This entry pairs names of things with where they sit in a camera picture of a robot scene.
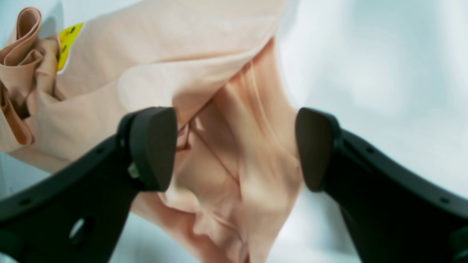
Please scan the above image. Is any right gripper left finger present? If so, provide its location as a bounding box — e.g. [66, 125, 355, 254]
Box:
[0, 107, 178, 263]

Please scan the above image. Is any peach orange t-shirt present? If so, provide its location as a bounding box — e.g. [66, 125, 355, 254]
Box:
[1, 0, 303, 263]

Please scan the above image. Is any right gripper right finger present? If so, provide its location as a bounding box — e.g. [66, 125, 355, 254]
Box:
[295, 108, 468, 263]

